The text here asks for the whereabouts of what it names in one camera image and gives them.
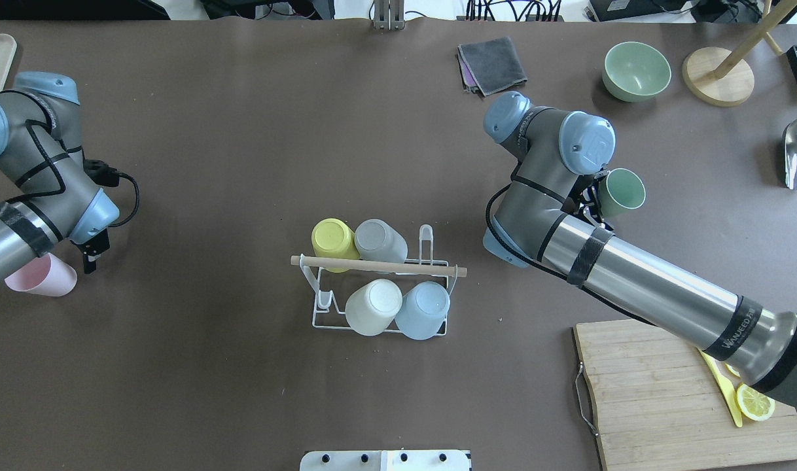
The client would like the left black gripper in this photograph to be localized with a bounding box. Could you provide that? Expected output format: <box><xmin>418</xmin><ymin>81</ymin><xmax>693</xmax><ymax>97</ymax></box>
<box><xmin>71</xmin><ymin>228</ymin><xmax>111</xmax><ymax>274</ymax></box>

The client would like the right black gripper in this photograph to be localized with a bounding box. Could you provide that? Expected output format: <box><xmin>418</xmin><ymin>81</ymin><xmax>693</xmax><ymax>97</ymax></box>
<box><xmin>572</xmin><ymin>172</ymin><xmax>609</xmax><ymax>230</ymax></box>

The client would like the mint green cup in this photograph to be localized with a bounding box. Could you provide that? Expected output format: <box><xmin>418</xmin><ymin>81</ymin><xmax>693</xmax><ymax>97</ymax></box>
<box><xmin>597</xmin><ymin>169</ymin><xmax>646</xmax><ymax>218</ymax></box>

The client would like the pink cup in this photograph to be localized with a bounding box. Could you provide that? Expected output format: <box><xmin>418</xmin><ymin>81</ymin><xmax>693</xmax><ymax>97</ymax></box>
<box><xmin>4</xmin><ymin>253</ymin><xmax>78</xmax><ymax>297</ymax></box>

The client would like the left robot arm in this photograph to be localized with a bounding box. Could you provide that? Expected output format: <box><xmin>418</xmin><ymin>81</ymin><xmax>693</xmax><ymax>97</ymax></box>
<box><xmin>0</xmin><ymin>71</ymin><xmax>130</xmax><ymax>281</ymax></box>

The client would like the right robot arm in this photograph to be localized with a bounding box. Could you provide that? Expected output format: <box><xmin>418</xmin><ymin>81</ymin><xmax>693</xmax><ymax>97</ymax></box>
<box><xmin>483</xmin><ymin>92</ymin><xmax>797</xmax><ymax>408</ymax></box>

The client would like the light blue cup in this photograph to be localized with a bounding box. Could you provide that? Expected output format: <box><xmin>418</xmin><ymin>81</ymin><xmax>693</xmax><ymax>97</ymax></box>
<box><xmin>395</xmin><ymin>281</ymin><xmax>450</xmax><ymax>340</ymax></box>

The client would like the grey cup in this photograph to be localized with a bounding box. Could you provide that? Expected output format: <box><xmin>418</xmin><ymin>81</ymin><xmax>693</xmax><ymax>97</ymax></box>
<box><xmin>354</xmin><ymin>218</ymin><xmax>408</xmax><ymax>264</ymax></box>

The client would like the cream white cup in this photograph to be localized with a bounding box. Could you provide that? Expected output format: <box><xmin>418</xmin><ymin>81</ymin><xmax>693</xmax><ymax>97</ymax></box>
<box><xmin>345</xmin><ymin>279</ymin><xmax>402</xmax><ymax>336</ymax></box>

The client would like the yellow cup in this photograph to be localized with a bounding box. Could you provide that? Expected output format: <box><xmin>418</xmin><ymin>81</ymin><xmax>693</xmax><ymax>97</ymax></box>
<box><xmin>311</xmin><ymin>218</ymin><xmax>361</xmax><ymax>260</ymax></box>

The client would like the mint green bowl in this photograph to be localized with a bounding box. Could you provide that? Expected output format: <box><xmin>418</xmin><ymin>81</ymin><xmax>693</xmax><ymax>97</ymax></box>
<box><xmin>601</xmin><ymin>41</ymin><xmax>673</xmax><ymax>103</ymax></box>

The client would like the grey folded cloth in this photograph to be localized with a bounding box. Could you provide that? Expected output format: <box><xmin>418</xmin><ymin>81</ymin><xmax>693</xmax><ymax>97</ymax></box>
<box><xmin>457</xmin><ymin>36</ymin><xmax>527</xmax><ymax>97</ymax></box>

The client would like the wooden mug tree stand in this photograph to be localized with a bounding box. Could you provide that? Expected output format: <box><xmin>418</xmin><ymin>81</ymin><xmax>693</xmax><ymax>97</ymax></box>
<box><xmin>681</xmin><ymin>1</ymin><xmax>797</xmax><ymax>107</ymax></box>

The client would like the bamboo cutting board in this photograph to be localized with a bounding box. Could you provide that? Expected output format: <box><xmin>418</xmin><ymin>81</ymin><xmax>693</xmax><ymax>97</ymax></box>
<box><xmin>574</xmin><ymin>320</ymin><xmax>797</xmax><ymax>470</ymax></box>

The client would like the lemon slice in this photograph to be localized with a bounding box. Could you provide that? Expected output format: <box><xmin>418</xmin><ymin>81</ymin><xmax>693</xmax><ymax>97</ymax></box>
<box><xmin>735</xmin><ymin>383</ymin><xmax>776</xmax><ymax>421</ymax></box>
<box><xmin>723</xmin><ymin>363</ymin><xmax>741</xmax><ymax>377</ymax></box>

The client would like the yellow plastic knife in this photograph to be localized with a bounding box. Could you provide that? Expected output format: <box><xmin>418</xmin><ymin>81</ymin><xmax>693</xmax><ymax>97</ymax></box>
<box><xmin>697</xmin><ymin>349</ymin><xmax>743</xmax><ymax>427</ymax></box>

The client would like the white wire cup holder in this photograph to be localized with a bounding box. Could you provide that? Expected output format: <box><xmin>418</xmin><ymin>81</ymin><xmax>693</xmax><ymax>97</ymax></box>
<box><xmin>290</xmin><ymin>218</ymin><xmax>467</xmax><ymax>340</ymax></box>

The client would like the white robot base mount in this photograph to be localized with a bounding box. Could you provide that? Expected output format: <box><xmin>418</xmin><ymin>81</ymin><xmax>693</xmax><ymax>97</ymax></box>
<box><xmin>299</xmin><ymin>448</ymin><xmax>472</xmax><ymax>470</ymax></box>

